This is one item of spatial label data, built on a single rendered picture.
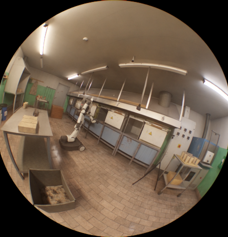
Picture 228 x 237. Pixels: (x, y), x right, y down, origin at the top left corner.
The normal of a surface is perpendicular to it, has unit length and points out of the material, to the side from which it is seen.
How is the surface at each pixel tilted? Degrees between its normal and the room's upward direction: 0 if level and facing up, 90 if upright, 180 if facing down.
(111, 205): 0
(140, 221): 0
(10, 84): 90
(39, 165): 0
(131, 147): 90
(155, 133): 90
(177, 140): 90
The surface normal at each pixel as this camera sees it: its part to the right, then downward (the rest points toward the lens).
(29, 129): 0.77, 0.32
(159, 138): -0.52, -0.13
